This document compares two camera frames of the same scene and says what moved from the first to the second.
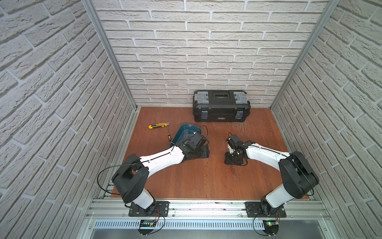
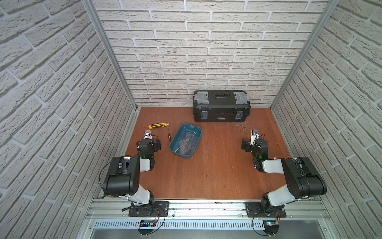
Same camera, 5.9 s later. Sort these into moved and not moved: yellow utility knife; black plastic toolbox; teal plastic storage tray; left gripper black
Moved: left gripper black
Not moved: yellow utility knife; teal plastic storage tray; black plastic toolbox
